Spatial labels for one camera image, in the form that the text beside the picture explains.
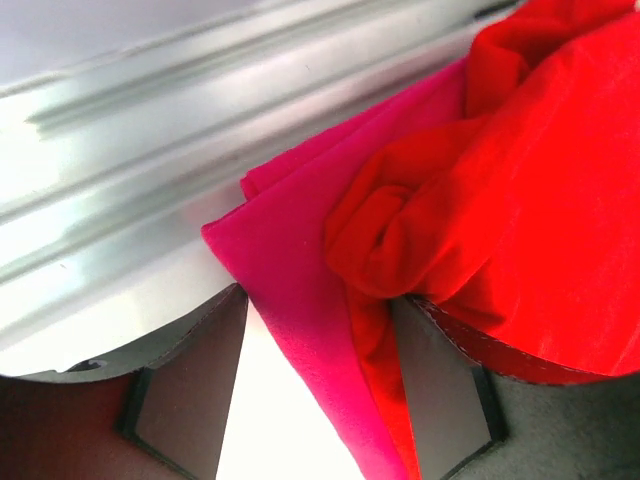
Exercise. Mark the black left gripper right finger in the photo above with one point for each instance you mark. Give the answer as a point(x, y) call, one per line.
point(471, 423)

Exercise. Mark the left aluminium frame post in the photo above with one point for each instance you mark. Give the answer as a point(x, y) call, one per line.
point(110, 168)

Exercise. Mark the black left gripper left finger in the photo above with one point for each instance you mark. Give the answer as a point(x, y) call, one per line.
point(155, 408)

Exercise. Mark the red t shirt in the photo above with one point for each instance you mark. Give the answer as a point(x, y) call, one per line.
point(517, 222)

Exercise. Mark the magenta t shirt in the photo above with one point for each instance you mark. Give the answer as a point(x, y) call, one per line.
point(272, 245)

